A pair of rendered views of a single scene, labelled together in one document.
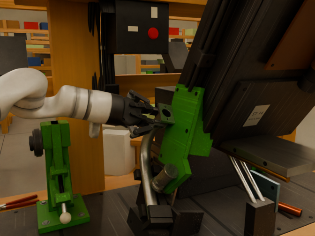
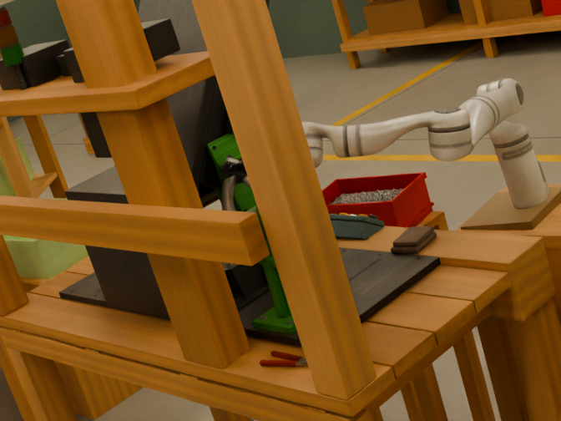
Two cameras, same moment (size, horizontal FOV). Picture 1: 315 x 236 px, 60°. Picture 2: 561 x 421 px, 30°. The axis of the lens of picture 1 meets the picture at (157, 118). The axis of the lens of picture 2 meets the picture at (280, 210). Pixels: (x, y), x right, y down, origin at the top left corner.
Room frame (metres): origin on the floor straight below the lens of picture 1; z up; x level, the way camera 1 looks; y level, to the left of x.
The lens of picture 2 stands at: (1.18, 2.44, 1.87)
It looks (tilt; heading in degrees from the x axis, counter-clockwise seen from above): 18 degrees down; 257
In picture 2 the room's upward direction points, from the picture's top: 17 degrees counter-clockwise
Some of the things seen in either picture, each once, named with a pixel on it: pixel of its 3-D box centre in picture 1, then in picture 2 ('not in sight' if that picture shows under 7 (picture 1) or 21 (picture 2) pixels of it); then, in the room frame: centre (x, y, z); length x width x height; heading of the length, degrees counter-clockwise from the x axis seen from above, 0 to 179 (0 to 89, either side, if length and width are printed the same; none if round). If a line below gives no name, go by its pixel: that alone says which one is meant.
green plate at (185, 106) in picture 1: (190, 125); (233, 173); (0.67, -0.08, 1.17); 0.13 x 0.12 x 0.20; 115
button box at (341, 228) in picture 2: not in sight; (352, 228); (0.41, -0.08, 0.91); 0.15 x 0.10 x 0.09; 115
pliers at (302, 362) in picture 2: (11, 204); (293, 361); (0.78, 0.46, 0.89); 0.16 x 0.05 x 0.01; 122
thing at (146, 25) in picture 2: not in sight; (143, 42); (0.83, 0.23, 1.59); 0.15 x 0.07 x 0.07; 115
